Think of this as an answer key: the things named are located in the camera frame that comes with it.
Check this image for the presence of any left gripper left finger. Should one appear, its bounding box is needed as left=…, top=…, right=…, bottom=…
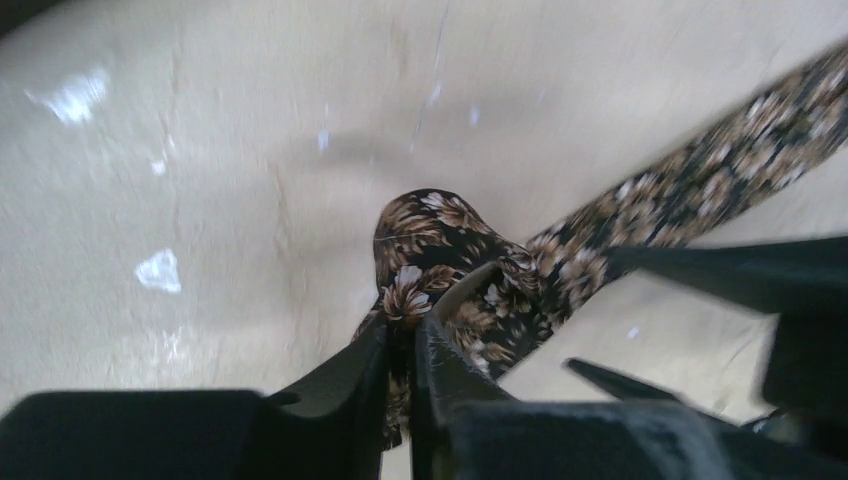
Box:
left=1, top=324, right=388, bottom=479

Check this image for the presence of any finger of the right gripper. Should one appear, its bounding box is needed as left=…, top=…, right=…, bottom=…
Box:
left=608, top=236, right=847, bottom=423
left=564, top=358, right=683, bottom=403

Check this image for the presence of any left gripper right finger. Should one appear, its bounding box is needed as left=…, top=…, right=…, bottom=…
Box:
left=410, top=317, right=847, bottom=479

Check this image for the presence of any brown floral black tie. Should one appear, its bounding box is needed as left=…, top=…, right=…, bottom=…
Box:
left=364, top=43, right=847, bottom=450

